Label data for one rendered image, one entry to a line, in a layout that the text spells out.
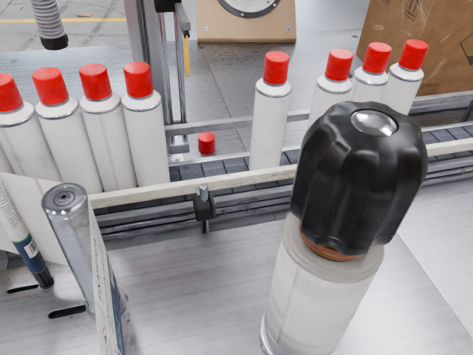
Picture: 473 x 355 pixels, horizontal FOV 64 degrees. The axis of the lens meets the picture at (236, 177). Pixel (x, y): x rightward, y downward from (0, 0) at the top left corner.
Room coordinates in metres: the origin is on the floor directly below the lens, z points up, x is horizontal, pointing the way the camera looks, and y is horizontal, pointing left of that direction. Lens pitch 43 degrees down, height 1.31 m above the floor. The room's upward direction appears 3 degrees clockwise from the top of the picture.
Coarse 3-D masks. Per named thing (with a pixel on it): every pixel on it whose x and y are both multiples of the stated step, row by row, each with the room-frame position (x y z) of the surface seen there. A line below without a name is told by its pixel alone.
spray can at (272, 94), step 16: (272, 64) 0.46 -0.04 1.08; (288, 64) 0.47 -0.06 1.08; (272, 80) 0.46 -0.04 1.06; (256, 96) 0.47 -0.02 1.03; (272, 96) 0.45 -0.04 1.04; (288, 96) 0.46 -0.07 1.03; (256, 112) 0.46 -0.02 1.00; (272, 112) 0.45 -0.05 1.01; (256, 128) 0.46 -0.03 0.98; (272, 128) 0.45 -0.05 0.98; (256, 144) 0.46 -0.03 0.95; (272, 144) 0.45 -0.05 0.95; (256, 160) 0.46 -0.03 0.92; (272, 160) 0.45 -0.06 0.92
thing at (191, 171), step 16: (448, 128) 0.63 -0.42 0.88; (464, 128) 0.64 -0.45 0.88; (224, 160) 0.50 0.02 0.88; (240, 160) 0.50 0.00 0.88; (288, 160) 0.51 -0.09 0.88; (432, 160) 0.53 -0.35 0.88; (176, 176) 0.45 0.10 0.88; (192, 176) 0.45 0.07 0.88; (208, 176) 0.45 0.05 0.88; (208, 192) 0.42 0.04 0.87; (224, 192) 0.42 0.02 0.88; (240, 192) 0.42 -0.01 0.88; (96, 208) 0.37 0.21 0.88; (112, 208) 0.37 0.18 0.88; (128, 208) 0.37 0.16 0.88
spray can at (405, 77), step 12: (408, 48) 0.54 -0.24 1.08; (420, 48) 0.53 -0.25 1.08; (408, 60) 0.53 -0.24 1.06; (420, 60) 0.53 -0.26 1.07; (396, 72) 0.54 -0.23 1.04; (408, 72) 0.53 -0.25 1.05; (420, 72) 0.53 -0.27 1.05; (396, 84) 0.53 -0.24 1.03; (408, 84) 0.52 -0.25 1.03; (384, 96) 0.54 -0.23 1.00; (396, 96) 0.52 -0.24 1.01; (408, 96) 0.52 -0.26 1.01; (396, 108) 0.52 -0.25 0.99; (408, 108) 0.53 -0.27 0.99
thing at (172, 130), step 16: (416, 96) 0.61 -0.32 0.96; (432, 96) 0.61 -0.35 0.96; (448, 96) 0.61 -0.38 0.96; (464, 96) 0.63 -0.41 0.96; (288, 112) 0.53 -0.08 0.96; (304, 112) 0.54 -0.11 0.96; (176, 128) 0.47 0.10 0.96; (192, 128) 0.48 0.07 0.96; (208, 128) 0.48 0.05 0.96; (224, 128) 0.49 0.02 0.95
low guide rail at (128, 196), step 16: (432, 144) 0.53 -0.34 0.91; (448, 144) 0.53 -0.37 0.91; (464, 144) 0.54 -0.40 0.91; (224, 176) 0.42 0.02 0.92; (240, 176) 0.42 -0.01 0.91; (256, 176) 0.43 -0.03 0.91; (272, 176) 0.43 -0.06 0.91; (288, 176) 0.44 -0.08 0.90; (112, 192) 0.37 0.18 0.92; (128, 192) 0.37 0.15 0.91; (144, 192) 0.38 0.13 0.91; (160, 192) 0.38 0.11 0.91; (176, 192) 0.39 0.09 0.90; (192, 192) 0.40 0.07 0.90
